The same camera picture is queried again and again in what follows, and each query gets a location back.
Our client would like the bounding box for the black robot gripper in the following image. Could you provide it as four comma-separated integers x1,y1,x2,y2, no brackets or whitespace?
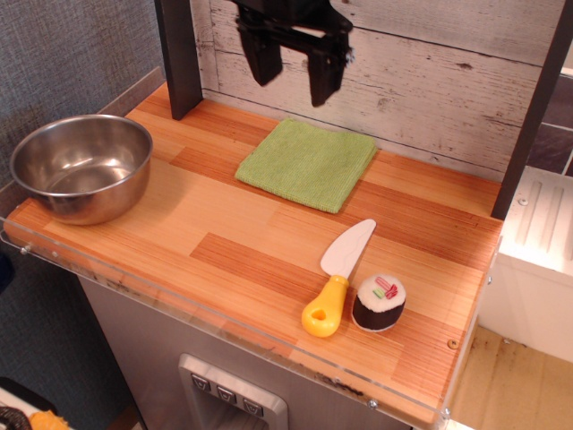
235,1,353,108

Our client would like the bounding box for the green towel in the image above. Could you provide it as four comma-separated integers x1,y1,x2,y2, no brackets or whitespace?
235,118,378,214

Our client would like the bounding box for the stainless steel bowl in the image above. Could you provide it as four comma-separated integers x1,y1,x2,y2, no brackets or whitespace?
10,115,153,225

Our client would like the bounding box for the plush sushi roll toy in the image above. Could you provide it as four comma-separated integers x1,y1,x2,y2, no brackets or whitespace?
352,274,406,332

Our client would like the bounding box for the clear acrylic table guard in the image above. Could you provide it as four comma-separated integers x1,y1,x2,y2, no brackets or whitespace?
4,203,500,429

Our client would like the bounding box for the grey dispenser panel with buttons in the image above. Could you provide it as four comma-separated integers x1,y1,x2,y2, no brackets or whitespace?
178,354,289,429

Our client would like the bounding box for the orange plush toy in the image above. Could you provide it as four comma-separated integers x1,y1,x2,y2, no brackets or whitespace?
29,410,71,430

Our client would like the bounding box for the dark grey left post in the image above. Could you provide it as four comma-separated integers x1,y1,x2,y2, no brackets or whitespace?
155,0,203,120

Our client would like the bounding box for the dark grey post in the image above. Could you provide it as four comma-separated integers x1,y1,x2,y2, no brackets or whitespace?
155,0,203,120
491,0,572,220

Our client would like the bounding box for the dark grey right post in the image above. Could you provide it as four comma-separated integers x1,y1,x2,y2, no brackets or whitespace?
491,0,572,220

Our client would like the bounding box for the toy knife yellow handle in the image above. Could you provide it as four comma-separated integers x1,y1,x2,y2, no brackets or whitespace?
301,219,377,338

